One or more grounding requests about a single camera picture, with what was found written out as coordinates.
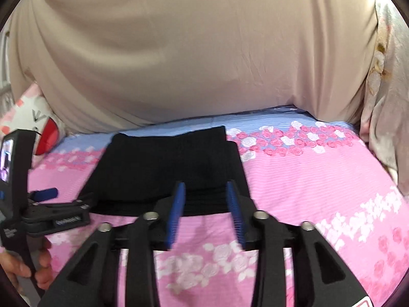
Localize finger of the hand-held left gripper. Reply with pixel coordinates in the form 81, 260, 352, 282
28, 188, 59, 204
27, 193, 94, 214

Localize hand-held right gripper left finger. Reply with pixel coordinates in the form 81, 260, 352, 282
38, 181, 186, 307

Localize white cat face pillow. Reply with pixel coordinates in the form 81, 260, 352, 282
0, 81, 68, 167

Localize person's left hand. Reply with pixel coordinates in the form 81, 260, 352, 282
0, 239, 53, 295

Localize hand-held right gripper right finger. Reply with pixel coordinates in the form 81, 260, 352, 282
225, 181, 374, 307

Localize black pants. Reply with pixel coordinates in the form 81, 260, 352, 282
78, 125, 256, 217

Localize white satin curtain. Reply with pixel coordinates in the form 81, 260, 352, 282
0, 32, 13, 116

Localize pink floral bedsheet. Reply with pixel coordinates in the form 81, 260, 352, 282
27, 104, 409, 307

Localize grey floral blanket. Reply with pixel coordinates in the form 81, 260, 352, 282
359, 0, 409, 196

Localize beige duvet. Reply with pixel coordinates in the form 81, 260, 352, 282
6, 0, 384, 135

